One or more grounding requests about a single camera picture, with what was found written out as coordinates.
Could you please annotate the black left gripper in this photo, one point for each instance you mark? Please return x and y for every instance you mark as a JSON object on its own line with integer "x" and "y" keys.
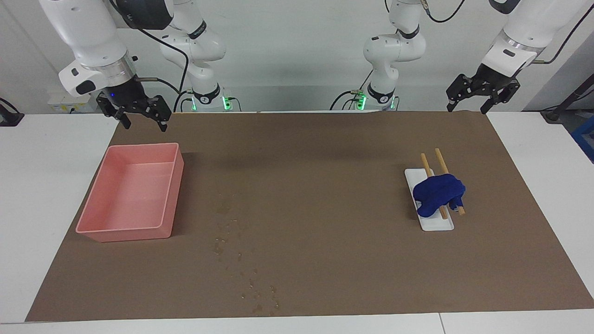
{"x": 489, "y": 80}

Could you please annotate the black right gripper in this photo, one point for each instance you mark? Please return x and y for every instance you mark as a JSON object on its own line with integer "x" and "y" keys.
{"x": 126, "y": 95}

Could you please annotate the blue towel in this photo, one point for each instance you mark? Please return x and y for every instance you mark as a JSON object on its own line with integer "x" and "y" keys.
{"x": 438, "y": 192}

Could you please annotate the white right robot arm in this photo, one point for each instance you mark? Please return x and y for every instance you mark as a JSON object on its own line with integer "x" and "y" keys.
{"x": 88, "y": 28}

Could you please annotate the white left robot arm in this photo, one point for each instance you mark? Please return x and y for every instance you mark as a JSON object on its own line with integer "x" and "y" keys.
{"x": 394, "y": 46}

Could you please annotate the white towel rack base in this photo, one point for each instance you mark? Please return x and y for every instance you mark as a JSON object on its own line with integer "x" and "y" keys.
{"x": 437, "y": 224}

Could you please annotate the spilled water drops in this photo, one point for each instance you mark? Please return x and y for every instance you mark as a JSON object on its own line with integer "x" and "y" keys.
{"x": 218, "y": 248}

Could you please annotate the white power strip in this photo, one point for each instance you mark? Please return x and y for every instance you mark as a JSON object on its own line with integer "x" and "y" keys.
{"x": 69, "y": 102}

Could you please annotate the black tripod stand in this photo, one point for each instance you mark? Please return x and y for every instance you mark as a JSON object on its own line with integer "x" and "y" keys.
{"x": 554, "y": 113}

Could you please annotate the wooden rack rod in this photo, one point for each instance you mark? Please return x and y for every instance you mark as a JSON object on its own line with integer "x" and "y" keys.
{"x": 425, "y": 162}
{"x": 441, "y": 160}

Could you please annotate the pink plastic bin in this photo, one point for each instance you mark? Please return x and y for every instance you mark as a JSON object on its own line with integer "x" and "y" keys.
{"x": 125, "y": 195}

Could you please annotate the blue box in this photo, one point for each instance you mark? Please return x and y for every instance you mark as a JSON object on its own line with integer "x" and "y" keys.
{"x": 585, "y": 139}

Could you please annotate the black clamp stand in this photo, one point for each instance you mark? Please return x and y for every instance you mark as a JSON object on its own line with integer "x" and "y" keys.
{"x": 9, "y": 116}

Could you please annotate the brown table mat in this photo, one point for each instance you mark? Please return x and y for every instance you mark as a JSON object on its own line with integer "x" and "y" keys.
{"x": 301, "y": 185}

